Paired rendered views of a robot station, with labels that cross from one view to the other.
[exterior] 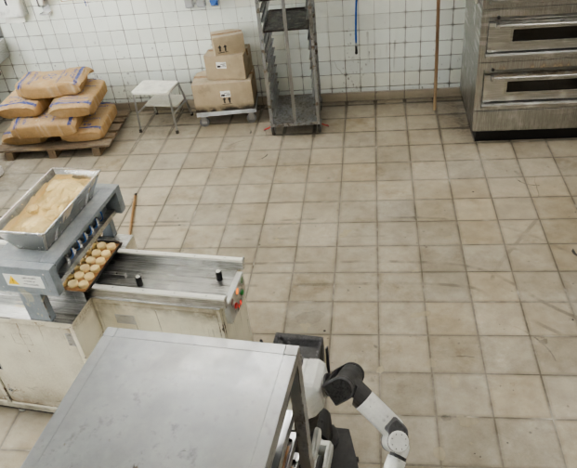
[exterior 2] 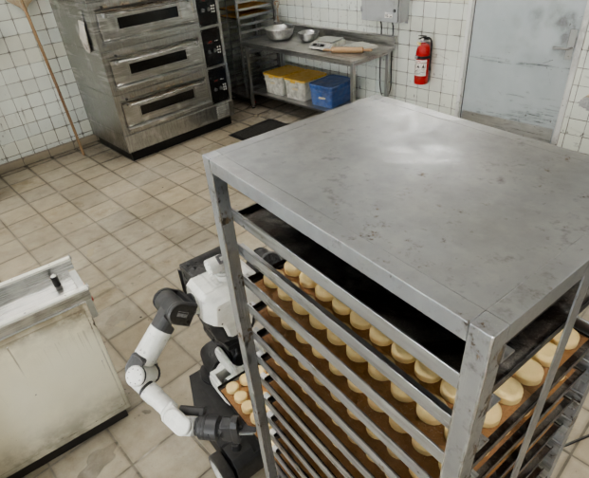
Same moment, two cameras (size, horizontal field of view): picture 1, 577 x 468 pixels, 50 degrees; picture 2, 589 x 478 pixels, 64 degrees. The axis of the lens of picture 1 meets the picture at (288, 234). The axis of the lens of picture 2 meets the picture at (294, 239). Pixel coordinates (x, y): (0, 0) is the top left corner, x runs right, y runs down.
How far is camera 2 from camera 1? 1.31 m
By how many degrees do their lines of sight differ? 41
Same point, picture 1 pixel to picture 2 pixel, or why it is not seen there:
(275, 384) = (405, 107)
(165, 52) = not seen: outside the picture
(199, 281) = (36, 298)
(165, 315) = (22, 345)
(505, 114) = (148, 132)
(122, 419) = (347, 169)
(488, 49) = (117, 83)
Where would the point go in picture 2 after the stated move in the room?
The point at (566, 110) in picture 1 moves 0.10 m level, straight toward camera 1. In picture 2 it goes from (184, 118) to (187, 119)
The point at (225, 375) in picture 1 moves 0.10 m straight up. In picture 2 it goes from (364, 120) to (365, 73)
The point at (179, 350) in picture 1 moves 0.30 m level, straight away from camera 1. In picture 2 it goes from (301, 131) to (178, 121)
